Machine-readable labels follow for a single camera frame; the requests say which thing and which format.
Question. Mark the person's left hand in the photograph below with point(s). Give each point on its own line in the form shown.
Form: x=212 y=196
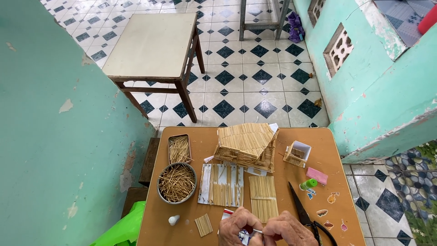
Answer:
x=232 y=225

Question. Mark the person's right hand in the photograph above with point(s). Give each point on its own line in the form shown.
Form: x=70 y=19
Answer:
x=290 y=232

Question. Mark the small white stick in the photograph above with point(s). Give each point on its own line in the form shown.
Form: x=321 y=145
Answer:
x=257 y=231

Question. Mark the white printed paper piece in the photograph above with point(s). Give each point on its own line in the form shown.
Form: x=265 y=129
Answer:
x=226 y=213

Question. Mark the black scissors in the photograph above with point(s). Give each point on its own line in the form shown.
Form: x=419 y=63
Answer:
x=302 y=211

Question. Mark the small toothpick panel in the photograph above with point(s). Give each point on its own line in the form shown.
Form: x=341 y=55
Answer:
x=204 y=225

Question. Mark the brown oval sticker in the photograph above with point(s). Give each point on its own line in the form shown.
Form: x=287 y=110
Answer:
x=322 y=213

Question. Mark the red brown sticker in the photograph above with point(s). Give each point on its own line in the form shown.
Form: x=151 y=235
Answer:
x=328 y=225

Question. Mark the white paper panel with toothpicks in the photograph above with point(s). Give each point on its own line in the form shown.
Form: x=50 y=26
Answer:
x=220 y=186

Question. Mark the long toothpick panel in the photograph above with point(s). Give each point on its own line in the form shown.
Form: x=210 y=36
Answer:
x=263 y=196

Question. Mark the blue sticker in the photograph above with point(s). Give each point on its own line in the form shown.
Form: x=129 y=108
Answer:
x=311 y=193

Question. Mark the green glue bottle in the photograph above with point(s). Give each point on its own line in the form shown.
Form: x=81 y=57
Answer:
x=308 y=184

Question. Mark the pink drop sticker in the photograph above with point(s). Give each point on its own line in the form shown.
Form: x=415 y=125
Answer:
x=344 y=226

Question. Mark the orange sticker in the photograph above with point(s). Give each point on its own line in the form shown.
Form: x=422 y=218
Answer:
x=332 y=198

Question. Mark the white bottle cap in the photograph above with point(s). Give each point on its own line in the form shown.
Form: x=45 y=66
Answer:
x=173 y=220

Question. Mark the pink eraser block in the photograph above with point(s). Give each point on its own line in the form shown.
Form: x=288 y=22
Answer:
x=316 y=175

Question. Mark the round metal bowl of toothpicks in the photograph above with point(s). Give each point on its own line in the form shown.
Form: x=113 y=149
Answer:
x=177 y=182

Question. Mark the white paper cone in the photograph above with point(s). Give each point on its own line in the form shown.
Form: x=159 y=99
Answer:
x=208 y=159

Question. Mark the small toothpick and paper box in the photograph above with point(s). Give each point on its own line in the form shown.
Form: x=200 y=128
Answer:
x=296 y=154

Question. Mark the toothpick house model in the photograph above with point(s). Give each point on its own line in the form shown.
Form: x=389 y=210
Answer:
x=245 y=143

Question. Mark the rectangular tin of toothpicks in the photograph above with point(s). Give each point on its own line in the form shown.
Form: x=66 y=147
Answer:
x=179 y=149

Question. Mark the dark brown wooden bench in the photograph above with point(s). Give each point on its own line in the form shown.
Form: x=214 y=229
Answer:
x=149 y=162

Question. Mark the green plastic bag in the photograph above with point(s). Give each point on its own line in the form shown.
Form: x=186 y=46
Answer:
x=124 y=229

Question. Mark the dried brown leaf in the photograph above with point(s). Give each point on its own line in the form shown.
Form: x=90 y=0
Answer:
x=318 y=103

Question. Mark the wooden table with cream top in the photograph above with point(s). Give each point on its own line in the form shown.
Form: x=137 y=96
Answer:
x=150 y=46

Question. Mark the purple cloth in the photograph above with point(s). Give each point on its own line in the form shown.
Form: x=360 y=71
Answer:
x=295 y=27

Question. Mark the red plastic object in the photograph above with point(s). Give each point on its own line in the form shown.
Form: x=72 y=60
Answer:
x=428 y=20

